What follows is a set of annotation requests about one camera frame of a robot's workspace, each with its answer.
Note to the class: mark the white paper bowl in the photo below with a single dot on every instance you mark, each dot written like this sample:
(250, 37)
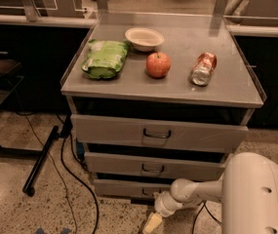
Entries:
(144, 39)

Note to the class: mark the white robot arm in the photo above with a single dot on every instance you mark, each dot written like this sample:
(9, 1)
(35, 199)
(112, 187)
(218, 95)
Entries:
(247, 192)

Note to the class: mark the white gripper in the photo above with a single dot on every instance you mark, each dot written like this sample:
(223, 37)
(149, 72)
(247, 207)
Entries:
(161, 205)

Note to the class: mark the grey middle drawer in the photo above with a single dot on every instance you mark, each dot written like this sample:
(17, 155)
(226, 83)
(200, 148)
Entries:
(127, 165)

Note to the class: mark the red apple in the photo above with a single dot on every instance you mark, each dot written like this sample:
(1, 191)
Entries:
(158, 65)

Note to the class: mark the green chip bag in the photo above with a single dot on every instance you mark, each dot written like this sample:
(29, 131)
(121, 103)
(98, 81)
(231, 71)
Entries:
(105, 58)

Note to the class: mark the grey top drawer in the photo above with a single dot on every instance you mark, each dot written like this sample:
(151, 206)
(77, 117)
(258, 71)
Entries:
(157, 134)

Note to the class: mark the grey bottom drawer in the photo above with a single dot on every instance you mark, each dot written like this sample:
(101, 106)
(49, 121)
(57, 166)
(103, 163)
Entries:
(128, 189)

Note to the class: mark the black metal stand leg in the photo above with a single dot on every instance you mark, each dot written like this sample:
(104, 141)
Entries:
(28, 187)

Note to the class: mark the white railing pipe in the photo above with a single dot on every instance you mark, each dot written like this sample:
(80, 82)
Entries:
(48, 21)

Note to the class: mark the red soda can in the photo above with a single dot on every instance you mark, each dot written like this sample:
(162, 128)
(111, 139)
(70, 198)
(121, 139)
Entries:
(202, 71)

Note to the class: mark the grey drawer cabinet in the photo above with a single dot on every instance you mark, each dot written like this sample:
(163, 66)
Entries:
(157, 97)

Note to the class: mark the grey drawer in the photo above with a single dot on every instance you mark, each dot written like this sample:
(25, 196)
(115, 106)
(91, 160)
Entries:
(127, 165)
(128, 189)
(157, 134)

